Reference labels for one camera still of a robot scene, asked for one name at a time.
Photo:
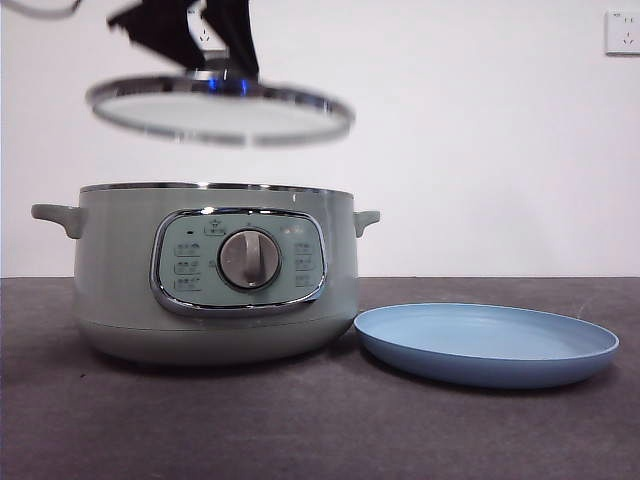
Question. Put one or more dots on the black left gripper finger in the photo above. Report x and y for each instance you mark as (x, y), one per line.
(235, 30)
(160, 30)

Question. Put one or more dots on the glass lid with green knob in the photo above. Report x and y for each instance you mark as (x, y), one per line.
(210, 112)

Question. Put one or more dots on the blue round plate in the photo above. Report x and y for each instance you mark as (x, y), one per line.
(480, 340)

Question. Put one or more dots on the pale green electric steamer pot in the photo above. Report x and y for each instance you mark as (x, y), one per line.
(125, 260)

